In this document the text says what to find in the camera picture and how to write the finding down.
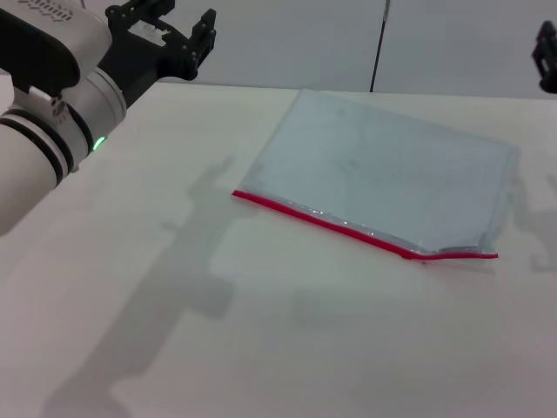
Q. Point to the clear red-zip document bag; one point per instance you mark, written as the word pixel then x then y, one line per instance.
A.
pixel 370 165

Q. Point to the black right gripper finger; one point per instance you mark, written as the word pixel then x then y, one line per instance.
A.
pixel 547 56

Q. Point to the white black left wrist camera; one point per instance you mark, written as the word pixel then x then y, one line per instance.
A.
pixel 43 39

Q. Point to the thin black pole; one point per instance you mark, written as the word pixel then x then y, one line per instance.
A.
pixel 379 48

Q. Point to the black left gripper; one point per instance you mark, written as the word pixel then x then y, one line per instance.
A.
pixel 139 56

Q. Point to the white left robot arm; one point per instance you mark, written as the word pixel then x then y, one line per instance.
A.
pixel 26 174

